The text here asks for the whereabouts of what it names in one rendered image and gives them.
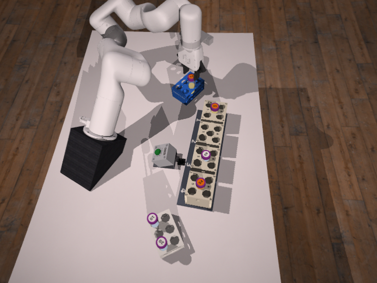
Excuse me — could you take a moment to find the beige bucket adapter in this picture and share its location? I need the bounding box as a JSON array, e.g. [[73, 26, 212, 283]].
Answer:
[[201, 99, 228, 125], [190, 145, 220, 175], [196, 121, 224, 149], [184, 171, 216, 209]]

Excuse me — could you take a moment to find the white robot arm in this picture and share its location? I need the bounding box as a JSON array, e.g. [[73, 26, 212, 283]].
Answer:
[[79, 0, 214, 142]]

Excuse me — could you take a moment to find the blue tube rack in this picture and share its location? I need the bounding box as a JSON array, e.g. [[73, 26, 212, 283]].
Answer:
[[172, 71, 205, 106]]

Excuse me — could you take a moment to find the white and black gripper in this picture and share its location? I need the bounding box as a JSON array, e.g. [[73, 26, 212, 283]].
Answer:
[[177, 39, 206, 81]]

